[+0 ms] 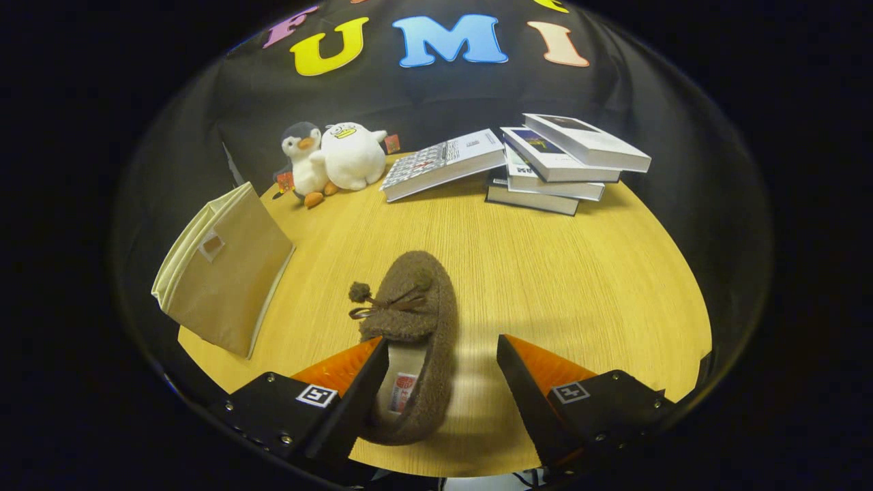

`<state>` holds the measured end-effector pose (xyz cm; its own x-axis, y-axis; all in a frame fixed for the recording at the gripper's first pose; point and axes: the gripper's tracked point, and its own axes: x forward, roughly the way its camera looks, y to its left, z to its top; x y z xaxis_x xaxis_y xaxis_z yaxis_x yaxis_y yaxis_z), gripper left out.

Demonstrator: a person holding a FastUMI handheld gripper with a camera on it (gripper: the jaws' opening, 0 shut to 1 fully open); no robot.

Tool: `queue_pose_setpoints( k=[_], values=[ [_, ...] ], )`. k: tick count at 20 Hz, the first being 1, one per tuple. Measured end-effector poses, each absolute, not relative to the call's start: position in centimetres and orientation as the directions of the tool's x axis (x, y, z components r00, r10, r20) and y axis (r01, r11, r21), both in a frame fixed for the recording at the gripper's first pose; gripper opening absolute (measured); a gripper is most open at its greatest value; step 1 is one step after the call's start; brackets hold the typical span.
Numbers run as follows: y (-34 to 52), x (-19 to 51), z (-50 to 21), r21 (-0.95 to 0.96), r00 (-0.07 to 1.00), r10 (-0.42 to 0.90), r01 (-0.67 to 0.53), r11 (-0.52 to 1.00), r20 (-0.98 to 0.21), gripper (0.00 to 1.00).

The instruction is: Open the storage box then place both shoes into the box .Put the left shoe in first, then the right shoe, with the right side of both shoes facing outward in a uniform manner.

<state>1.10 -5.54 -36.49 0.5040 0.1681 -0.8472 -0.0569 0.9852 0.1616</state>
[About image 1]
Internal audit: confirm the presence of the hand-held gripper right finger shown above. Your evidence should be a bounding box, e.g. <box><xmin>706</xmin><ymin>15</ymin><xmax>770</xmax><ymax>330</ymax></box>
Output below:
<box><xmin>496</xmin><ymin>333</ymin><xmax>677</xmax><ymax>468</ymax></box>

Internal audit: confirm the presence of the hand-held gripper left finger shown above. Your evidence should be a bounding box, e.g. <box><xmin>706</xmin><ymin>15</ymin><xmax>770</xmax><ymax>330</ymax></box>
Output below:
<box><xmin>208</xmin><ymin>337</ymin><xmax>391</xmax><ymax>464</ymax></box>

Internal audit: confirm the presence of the brown fuzzy shoe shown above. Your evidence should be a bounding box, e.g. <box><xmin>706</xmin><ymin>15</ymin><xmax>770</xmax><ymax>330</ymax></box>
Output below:
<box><xmin>349</xmin><ymin>250</ymin><xmax>459</xmax><ymax>446</ymax></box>

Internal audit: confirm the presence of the beige fabric storage box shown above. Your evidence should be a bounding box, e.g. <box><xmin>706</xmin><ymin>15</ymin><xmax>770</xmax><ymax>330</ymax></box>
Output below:
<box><xmin>151</xmin><ymin>181</ymin><xmax>296</xmax><ymax>359</ymax></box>

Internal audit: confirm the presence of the dark grey book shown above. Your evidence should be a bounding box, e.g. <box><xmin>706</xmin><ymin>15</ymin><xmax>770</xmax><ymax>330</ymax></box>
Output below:
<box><xmin>485</xmin><ymin>170</ymin><xmax>580</xmax><ymax>216</ymax></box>

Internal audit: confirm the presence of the white book striped spine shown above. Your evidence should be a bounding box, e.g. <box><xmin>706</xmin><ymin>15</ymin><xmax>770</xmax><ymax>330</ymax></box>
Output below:
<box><xmin>506</xmin><ymin>147</ymin><xmax>606</xmax><ymax>202</ymax></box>

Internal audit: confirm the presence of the penguin plush toy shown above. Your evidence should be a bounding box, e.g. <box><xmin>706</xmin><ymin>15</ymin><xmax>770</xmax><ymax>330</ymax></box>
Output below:
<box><xmin>275</xmin><ymin>121</ymin><xmax>338</xmax><ymax>209</ymax></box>

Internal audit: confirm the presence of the white duck plush toy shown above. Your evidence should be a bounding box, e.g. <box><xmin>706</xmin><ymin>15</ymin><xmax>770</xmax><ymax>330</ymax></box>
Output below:
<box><xmin>321</xmin><ymin>122</ymin><xmax>402</xmax><ymax>191</ymax></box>

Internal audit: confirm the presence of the grey patterned cover book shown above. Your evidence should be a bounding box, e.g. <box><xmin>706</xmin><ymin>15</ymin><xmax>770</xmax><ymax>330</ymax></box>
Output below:
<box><xmin>380</xmin><ymin>129</ymin><xmax>506</xmax><ymax>203</ymax></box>

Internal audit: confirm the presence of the white book dark picture cover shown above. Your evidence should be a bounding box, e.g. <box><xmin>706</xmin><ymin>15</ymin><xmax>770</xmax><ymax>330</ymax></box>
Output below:
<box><xmin>523</xmin><ymin>113</ymin><xmax>652</xmax><ymax>173</ymax></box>

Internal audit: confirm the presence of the black backdrop cloth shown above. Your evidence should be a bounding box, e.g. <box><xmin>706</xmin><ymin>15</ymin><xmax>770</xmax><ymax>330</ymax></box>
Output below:
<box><xmin>113</xmin><ymin>0</ymin><xmax>775</xmax><ymax>383</ymax></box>

